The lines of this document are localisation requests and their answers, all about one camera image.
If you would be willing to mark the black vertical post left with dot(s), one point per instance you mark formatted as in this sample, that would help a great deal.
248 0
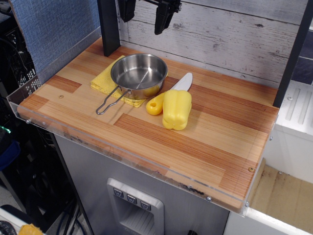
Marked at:
109 26

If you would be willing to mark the yellow object bottom left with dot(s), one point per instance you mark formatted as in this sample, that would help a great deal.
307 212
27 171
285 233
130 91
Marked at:
30 229

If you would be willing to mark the black vertical post right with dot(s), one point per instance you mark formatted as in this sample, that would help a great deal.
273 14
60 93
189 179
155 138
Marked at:
295 52

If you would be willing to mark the yellow folded cloth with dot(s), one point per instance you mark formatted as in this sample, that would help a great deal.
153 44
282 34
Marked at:
104 83

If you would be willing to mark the toy knife with yellow handle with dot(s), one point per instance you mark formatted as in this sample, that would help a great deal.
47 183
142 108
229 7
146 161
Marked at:
155 105

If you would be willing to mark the blue fabric panel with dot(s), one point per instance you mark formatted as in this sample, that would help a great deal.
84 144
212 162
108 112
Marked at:
56 31

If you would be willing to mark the black vertical post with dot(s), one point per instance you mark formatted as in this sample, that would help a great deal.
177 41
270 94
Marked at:
109 26
295 52

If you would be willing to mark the silver toy fridge cabinet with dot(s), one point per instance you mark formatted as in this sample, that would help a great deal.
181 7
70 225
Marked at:
124 200

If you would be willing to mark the clear acrylic table guard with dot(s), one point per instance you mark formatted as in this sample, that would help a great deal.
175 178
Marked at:
215 156

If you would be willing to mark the yellow plastic bell pepper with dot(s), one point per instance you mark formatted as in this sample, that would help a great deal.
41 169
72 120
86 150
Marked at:
176 109

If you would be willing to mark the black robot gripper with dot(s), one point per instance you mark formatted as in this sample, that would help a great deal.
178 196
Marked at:
164 12

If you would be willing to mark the white toy sink unit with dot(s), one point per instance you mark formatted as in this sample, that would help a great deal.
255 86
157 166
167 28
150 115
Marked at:
281 198

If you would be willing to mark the stainless steel pot with handle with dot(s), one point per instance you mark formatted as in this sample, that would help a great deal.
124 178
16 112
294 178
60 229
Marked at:
138 76

